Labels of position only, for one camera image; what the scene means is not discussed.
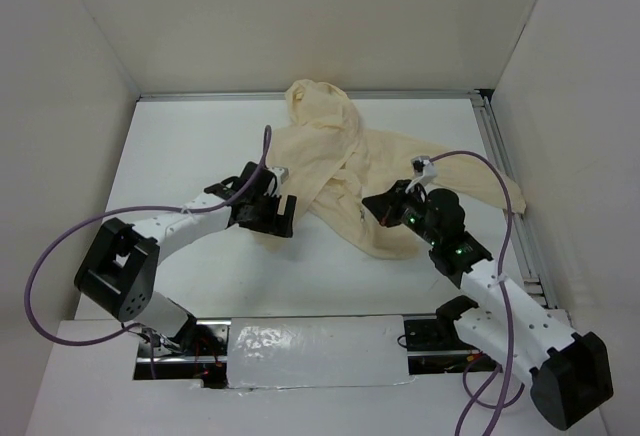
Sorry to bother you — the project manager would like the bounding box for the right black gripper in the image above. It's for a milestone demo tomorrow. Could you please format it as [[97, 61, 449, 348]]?
[[363, 179, 441, 246]]

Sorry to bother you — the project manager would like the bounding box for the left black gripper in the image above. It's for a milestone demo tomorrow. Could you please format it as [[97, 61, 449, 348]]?
[[239, 190, 296, 238]]

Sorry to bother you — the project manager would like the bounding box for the cream yellow jacket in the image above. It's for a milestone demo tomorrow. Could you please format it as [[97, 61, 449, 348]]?
[[267, 79, 526, 260]]

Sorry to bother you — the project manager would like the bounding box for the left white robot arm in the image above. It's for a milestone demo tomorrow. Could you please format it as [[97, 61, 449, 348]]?
[[74, 162, 297, 355]]

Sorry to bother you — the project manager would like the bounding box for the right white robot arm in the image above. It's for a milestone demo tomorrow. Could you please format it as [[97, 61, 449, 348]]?
[[362, 156, 613, 431]]

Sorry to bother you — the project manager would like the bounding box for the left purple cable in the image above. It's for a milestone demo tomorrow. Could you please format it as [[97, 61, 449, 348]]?
[[24, 124, 274, 380]]

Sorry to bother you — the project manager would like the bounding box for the aluminium frame rail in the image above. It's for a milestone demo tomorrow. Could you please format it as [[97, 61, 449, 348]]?
[[135, 87, 557, 310]]

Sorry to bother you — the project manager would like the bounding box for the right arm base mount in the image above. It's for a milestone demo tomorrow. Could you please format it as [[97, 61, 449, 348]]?
[[396, 296, 496, 375]]

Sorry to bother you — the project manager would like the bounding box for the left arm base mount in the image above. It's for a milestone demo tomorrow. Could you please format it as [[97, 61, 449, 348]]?
[[130, 319, 231, 389]]

